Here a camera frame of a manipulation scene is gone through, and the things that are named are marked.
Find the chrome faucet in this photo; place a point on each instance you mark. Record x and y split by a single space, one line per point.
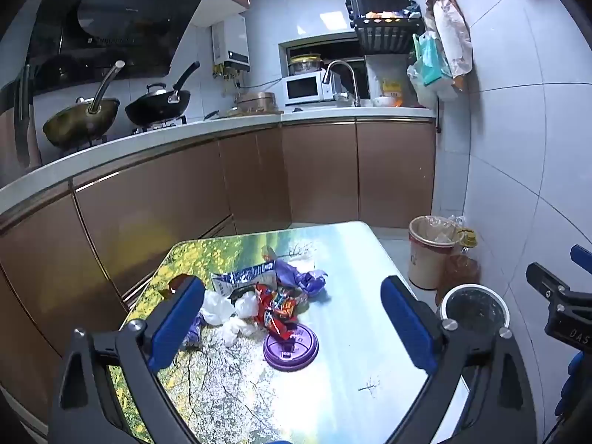
340 63

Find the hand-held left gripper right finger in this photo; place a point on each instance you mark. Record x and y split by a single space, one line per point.
407 328

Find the cooking oil bottle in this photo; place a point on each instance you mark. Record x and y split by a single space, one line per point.
460 270

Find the brown base cabinets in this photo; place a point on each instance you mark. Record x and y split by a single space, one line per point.
319 171

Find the small purple wrapper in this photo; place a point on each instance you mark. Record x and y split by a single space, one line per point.
192 333

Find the white crumpled tissue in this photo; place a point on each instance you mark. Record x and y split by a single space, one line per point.
303 266

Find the white microwave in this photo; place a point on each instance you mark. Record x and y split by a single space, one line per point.
303 88

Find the white round bin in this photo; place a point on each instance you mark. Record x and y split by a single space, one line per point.
474 310

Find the clear crumpled plastic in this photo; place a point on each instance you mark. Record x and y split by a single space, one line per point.
245 306

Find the black wall rack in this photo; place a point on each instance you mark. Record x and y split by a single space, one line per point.
384 37

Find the olive wok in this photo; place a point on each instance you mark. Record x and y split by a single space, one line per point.
78 118

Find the hanging teal bag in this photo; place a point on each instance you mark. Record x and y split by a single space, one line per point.
432 60

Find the black wok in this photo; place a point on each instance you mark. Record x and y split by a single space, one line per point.
157 108

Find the glass bowl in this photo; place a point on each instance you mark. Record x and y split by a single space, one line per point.
305 64

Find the gas stove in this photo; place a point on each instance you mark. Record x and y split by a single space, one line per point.
157 126

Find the blue white milk carton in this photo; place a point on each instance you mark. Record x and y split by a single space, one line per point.
240 280

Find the red snack wrapper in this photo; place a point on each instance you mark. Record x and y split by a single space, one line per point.
277 311

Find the pink brown wrapper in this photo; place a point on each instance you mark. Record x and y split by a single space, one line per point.
268 254

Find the white water heater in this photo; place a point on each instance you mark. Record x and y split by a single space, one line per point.
231 41

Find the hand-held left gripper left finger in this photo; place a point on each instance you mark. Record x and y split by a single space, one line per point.
178 321

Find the person's right hand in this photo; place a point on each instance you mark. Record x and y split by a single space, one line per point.
572 381

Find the purple plastic lid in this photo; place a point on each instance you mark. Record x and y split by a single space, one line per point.
296 352

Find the hanging white plastic bag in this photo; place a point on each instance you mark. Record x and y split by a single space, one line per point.
430 92

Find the white kitchen countertop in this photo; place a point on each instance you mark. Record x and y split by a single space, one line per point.
323 114

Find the white bowl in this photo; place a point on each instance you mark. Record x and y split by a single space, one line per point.
382 101

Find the beige lined trash bin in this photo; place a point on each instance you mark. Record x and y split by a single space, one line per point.
423 263

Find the yellow packet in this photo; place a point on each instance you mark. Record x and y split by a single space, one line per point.
392 87

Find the black range hood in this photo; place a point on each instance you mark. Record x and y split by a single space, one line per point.
115 18

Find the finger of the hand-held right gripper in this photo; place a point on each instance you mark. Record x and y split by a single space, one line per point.
582 256
548 284

